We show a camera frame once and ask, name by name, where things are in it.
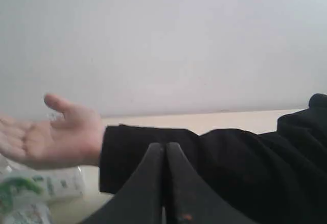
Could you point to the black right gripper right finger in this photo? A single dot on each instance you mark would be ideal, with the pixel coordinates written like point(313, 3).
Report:
point(192, 199)

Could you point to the black sleeved forearm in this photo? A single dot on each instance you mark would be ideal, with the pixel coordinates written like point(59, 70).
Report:
point(271, 177)

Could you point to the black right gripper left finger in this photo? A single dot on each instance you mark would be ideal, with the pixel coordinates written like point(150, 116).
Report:
point(139, 200)

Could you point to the person's open bare hand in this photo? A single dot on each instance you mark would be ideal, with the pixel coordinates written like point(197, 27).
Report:
point(72, 139)

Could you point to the clear bottle green label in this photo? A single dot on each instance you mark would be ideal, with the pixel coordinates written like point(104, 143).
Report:
point(25, 192)

